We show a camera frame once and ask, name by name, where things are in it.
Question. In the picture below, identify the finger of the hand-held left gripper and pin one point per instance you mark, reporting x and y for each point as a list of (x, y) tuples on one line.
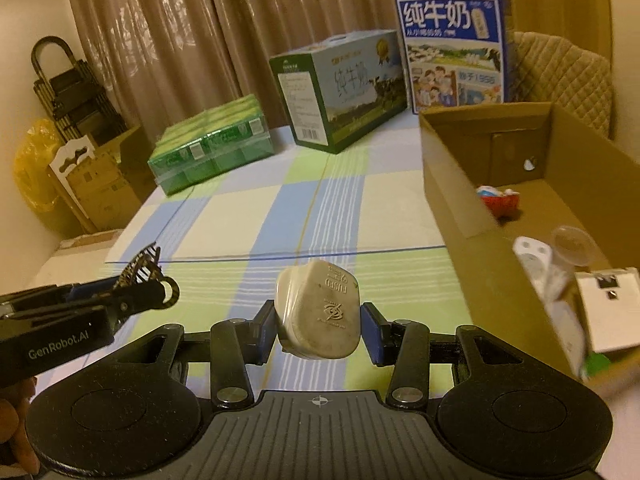
[(92, 287), (140, 296)]

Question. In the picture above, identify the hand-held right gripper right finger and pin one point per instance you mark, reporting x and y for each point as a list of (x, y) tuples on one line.
[(372, 335)]

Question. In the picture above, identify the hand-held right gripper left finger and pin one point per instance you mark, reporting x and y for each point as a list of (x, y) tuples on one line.
[(263, 335)]

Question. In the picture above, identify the white plug adapter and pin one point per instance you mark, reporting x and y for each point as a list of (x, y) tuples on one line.
[(320, 310)]

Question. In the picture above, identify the brown cardboard box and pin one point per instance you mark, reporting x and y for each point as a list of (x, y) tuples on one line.
[(475, 240)]

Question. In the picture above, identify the white oblong case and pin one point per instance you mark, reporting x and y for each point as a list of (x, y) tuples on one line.
[(535, 260)]

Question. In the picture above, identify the white rectangular wall device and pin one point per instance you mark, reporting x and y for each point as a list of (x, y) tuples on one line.
[(612, 310)]

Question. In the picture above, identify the person's left hand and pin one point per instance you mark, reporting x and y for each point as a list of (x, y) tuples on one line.
[(12, 425)]

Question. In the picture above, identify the brown shipping carton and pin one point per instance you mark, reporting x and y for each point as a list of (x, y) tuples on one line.
[(110, 180)]

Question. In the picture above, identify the plaid tablecloth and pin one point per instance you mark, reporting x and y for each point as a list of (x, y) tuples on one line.
[(225, 220)]

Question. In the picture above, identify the yellow plastic bag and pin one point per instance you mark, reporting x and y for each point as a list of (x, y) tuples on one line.
[(35, 175)]

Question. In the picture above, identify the green shrink-wrapped carton pack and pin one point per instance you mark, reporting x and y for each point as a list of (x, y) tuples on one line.
[(210, 150)]

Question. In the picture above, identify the black folding step ladder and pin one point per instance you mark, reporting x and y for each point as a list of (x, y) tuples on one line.
[(75, 95)]

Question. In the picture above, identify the small clear plastic cup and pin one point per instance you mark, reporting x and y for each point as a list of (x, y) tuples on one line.
[(574, 246)]

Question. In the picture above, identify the green milk carton case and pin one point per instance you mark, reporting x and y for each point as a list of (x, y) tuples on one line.
[(340, 95)]

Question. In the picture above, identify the brown curtain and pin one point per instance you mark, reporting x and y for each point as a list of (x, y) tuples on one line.
[(225, 35)]

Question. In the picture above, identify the blue milk carton case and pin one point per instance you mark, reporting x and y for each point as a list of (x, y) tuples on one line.
[(450, 55)]

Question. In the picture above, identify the beige quilted chair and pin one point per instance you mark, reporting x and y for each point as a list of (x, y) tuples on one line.
[(565, 80)]

